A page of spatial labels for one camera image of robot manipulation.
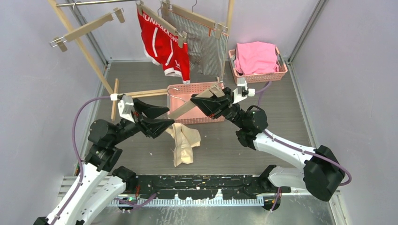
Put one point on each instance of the red underwear white trim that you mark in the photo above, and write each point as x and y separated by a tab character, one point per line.
161	47

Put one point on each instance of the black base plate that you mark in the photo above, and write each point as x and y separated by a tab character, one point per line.
197	187

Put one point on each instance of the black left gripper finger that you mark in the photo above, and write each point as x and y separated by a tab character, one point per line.
150	111
155	127

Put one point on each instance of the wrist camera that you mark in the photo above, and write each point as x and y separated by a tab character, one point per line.
244	90
125	105

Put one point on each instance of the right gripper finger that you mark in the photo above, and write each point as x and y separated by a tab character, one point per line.
212	101
210	107

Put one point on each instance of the beige clip hanger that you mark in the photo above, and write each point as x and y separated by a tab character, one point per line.
196	102
76	33

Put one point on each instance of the pink cloth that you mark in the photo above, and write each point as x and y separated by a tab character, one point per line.
256	57

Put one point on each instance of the empty pink basket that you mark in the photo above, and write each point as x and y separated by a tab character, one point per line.
196	103

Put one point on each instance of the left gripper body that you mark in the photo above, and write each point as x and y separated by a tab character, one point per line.
138	116

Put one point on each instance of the empty beige clip hanger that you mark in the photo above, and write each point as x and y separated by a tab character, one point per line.
76	33

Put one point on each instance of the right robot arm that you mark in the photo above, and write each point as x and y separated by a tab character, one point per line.
315	169

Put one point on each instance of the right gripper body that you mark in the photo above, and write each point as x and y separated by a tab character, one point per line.
232	110

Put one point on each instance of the grey striped underwear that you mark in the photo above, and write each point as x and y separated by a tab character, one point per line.
206	52

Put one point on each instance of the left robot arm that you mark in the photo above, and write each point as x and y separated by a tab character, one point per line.
99	182

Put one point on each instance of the beige underwear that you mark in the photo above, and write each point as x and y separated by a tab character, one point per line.
185	140

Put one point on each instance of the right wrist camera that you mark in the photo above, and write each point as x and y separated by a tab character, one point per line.
244	90

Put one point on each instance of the beige hanger holding striped underwear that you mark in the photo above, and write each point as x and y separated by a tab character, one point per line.
202	20

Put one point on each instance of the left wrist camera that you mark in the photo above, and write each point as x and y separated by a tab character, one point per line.
125	105

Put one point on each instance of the pink basket with clothes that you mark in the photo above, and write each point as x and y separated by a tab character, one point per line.
257	77

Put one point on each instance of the beige hanger holding red underwear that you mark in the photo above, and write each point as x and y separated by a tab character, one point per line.
181	36

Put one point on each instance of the wooden clothes rack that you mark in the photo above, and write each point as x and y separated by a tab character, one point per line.
175	114

